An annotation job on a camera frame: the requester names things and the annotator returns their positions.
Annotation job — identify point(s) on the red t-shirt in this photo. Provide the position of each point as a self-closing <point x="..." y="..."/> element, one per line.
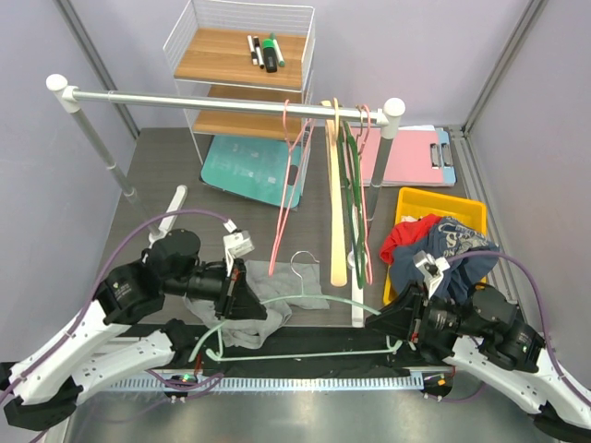
<point x="406" y="233"/>

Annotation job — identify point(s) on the grey garment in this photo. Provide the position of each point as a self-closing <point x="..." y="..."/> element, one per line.
<point x="289" y="285"/>

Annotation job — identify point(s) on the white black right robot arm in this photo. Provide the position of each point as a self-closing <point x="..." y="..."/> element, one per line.
<point x="488" y="338"/>

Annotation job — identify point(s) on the green highlighter marker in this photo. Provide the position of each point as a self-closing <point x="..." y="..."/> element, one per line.
<point x="270" y="59"/>

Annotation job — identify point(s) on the wooden hanger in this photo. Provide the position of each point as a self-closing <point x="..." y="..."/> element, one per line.
<point x="338" y="274"/>

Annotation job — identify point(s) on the pink clipboard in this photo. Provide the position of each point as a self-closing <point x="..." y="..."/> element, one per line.
<point x="410" y="159"/>

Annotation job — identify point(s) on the mint green hanger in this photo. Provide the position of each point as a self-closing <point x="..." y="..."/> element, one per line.
<point x="204" y="311"/>

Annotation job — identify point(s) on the black white marker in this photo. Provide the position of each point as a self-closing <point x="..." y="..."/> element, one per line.
<point x="258" y="52"/>
<point x="253" y="54"/>

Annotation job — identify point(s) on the yellow plastic tray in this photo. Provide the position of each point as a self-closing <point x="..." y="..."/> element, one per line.
<point x="414" y="204"/>

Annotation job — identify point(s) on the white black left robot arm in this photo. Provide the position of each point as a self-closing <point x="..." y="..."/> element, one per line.
<point x="49" y="385"/>

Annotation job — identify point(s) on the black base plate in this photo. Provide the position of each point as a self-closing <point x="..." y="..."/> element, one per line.
<point x="316" y="352"/>

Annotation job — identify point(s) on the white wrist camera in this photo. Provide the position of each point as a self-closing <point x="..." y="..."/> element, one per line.
<point x="236" y="244"/>
<point x="432" y="269"/>

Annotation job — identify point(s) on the green capped marker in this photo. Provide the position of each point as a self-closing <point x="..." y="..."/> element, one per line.
<point x="279" y="55"/>

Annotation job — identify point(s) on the white wire shelf basket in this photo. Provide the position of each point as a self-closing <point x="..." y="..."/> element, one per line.
<point x="208" y="55"/>

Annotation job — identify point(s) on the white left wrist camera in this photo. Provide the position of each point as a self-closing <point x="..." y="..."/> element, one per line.
<point x="236" y="244"/>

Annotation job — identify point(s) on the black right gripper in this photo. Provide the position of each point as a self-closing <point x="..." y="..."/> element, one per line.
<point x="403" y="317"/>

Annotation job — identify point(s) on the teal folder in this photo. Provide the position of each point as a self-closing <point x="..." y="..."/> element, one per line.
<point x="251" y="168"/>

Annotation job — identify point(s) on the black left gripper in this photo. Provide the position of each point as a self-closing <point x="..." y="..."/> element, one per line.
<point x="239" y="298"/>

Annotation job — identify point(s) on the green plastic hanger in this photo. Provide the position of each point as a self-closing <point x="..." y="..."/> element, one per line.
<point x="353" y="203"/>

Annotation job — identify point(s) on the navy blue garment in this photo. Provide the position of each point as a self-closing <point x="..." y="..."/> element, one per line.
<point x="447" y="238"/>

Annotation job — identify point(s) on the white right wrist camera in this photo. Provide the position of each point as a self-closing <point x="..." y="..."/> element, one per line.
<point x="432" y="269"/>

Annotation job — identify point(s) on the white slotted cable duct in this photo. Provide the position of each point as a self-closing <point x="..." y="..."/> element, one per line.
<point x="146" y="383"/>

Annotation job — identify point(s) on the silver clothes rack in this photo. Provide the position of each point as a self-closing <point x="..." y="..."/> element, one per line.
<point x="386" y="118"/>

